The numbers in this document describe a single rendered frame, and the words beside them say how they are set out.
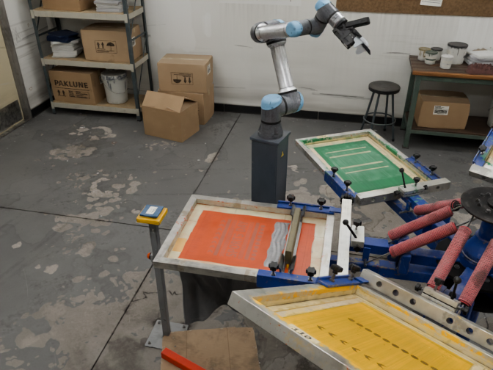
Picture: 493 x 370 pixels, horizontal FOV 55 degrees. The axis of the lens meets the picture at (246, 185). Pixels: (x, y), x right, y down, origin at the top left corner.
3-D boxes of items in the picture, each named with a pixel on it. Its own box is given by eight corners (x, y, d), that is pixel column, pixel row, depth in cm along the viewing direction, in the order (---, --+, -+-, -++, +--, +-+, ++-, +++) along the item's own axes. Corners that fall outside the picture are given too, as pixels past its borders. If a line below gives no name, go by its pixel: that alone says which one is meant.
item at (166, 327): (144, 346, 298) (124, 221, 249) (157, 320, 317) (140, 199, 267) (177, 352, 294) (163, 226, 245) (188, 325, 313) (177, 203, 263)
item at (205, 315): (186, 325, 244) (180, 261, 222) (188, 320, 247) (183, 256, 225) (275, 341, 236) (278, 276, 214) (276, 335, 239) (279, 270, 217)
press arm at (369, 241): (348, 250, 223) (350, 242, 220) (349, 243, 228) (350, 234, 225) (386, 255, 220) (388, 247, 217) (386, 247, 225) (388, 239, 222)
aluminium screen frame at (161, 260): (153, 267, 219) (152, 260, 217) (192, 200, 268) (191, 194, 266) (326, 293, 204) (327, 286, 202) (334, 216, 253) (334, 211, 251)
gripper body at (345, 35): (348, 51, 234) (333, 33, 236) (362, 38, 232) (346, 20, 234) (347, 46, 227) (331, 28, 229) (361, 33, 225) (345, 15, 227)
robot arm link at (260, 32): (239, 25, 268) (293, 16, 228) (255, 22, 273) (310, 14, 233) (242, 46, 272) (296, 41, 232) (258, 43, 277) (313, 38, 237)
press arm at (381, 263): (213, 253, 242) (213, 244, 239) (216, 246, 247) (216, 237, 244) (473, 290, 219) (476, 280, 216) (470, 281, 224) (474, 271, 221)
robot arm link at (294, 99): (276, 117, 284) (254, 24, 275) (296, 111, 291) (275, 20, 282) (287, 115, 273) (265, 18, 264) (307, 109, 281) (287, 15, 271)
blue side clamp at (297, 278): (256, 286, 210) (256, 274, 206) (258, 279, 214) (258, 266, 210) (325, 296, 204) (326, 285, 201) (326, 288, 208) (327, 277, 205)
